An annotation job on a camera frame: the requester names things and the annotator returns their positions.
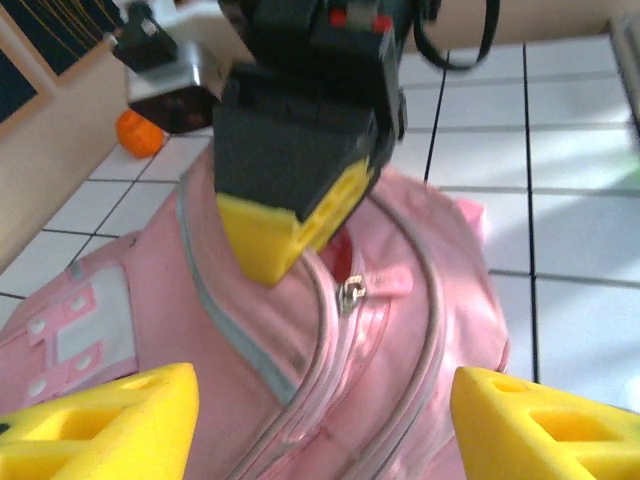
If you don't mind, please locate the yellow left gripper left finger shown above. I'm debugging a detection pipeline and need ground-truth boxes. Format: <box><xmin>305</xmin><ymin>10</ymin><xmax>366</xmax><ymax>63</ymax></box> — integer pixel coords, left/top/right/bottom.
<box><xmin>0</xmin><ymin>361</ymin><xmax>201</xmax><ymax>480</ymax></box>

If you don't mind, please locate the pink student backpack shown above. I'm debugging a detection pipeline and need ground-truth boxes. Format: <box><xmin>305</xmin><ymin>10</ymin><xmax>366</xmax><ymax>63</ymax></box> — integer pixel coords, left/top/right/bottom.
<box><xmin>0</xmin><ymin>158</ymin><xmax>512</xmax><ymax>480</ymax></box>

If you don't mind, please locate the thin black cable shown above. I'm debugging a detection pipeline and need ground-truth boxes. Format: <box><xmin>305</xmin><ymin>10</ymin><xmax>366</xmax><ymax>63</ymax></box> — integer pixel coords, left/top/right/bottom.
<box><xmin>412</xmin><ymin>0</ymin><xmax>502</xmax><ymax>72</ymax></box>

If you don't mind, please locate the small orange cup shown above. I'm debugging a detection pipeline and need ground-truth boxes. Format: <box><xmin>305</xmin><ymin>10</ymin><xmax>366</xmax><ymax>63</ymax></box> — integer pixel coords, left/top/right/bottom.
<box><xmin>114</xmin><ymin>108</ymin><xmax>167</xmax><ymax>160</ymax></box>

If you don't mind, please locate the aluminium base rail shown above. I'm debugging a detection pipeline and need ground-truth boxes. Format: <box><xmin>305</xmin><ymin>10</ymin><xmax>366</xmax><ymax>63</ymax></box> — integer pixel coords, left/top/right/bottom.
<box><xmin>607</xmin><ymin>13</ymin><xmax>640</xmax><ymax>131</ymax></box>

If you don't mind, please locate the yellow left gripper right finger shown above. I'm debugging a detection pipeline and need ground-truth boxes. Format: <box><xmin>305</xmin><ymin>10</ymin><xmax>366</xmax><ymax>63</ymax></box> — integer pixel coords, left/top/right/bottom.
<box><xmin>448</xmin><ymin>365</ymin><xmax>640</xmax><ymax>480</ymax></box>

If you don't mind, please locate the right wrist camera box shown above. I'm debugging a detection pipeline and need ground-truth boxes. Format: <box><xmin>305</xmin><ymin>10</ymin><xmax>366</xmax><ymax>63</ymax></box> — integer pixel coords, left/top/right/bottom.
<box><xmin>106</xmin><ymin>0</ymin><xmax>234</xmax><ymax>135</ymax></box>

